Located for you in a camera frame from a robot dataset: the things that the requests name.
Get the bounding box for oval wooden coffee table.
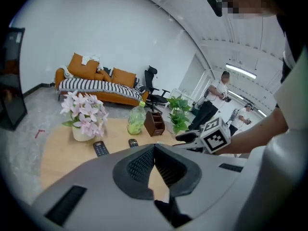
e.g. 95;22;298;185
39;118;241;197

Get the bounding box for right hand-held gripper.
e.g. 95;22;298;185
175;117;231;154

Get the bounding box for white spotted cloth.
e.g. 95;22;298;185
81;54;101;66

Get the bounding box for person's right forearm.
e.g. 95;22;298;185
215;108;289;156

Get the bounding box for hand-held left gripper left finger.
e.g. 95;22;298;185
31;143;169;231

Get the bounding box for white cabinet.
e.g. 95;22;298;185
172;87;195;105

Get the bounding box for green leafy potted plant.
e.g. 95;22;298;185
166;95;192;136

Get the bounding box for black white patterned cushion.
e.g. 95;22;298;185
133;77;151;93
102;66;115;77

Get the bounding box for person's black clothing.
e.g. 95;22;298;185
274;8;308;84

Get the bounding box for large orange cushion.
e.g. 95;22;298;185
112;67;137;88
67;52;101;80

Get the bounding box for small orange cushion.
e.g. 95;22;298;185
94;70;113;83

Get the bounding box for cream knit throw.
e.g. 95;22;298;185
57;65;74;79

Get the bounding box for brown wooden organizer box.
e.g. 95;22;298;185
143;110;166;137

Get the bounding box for black television on stand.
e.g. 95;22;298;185
0;27;28;131

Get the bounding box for black office chair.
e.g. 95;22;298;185
144;65;171;114

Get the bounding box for black head-worn camera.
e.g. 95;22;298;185
206;0;223;18

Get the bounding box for black white striped blanket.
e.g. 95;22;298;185
57;78;143;100

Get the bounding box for long black remote control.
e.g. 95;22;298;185
93;141;110;157

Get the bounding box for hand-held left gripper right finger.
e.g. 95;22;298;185
154;143;248;228

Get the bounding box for orange sofa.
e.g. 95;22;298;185
54;52;150;107

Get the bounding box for green drink bottle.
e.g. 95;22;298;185
127;101;146;135

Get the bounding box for person's head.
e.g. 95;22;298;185
221;0;277;19

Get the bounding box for pink flowers in pot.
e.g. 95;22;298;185
60;90;109;142

